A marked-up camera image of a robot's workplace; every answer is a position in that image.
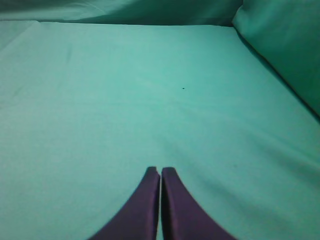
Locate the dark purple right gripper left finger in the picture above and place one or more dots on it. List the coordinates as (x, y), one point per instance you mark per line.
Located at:
(139, 216)

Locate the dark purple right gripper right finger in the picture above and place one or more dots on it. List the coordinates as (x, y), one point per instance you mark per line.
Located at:
(182, 218)

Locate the green table cloth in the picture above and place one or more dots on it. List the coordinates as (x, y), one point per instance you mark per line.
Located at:
(86, 108)

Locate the green backdrop cloth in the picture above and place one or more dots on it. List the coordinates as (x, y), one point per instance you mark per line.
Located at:
(284, 32)

